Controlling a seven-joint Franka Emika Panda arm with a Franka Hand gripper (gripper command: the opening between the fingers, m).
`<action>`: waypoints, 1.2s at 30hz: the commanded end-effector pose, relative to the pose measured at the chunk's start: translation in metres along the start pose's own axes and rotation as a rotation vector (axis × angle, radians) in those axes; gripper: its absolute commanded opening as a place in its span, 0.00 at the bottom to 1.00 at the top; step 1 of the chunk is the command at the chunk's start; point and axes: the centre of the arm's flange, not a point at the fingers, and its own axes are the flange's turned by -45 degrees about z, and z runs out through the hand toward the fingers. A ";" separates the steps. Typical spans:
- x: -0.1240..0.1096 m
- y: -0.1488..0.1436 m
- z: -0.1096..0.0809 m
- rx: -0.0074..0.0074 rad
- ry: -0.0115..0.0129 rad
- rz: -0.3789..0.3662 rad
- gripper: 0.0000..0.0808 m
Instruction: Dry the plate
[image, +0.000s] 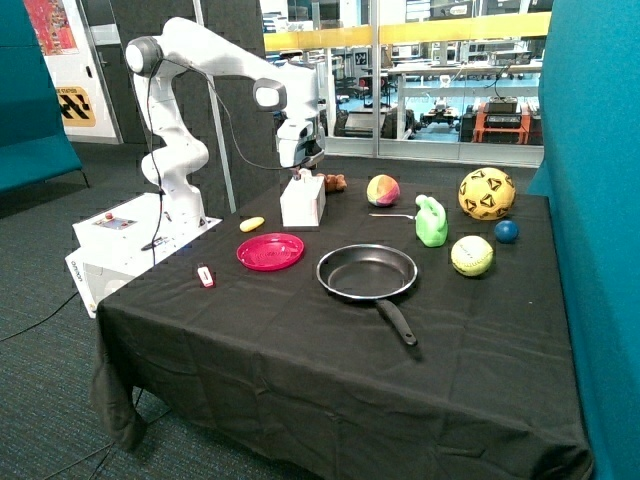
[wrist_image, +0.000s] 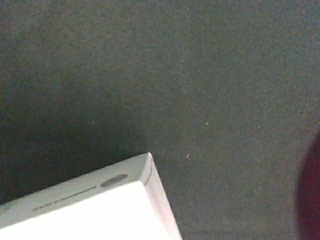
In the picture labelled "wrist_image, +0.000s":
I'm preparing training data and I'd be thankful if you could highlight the red plastic plate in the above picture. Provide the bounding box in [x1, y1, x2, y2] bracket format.
[296, 135, 320, 240]

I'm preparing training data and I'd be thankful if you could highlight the black tablecloth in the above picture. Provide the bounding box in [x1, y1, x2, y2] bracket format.
[0, 0, 320, 240]

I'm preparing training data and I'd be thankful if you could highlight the white tissue box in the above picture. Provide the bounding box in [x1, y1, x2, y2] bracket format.
[0, 153, 182, 240]

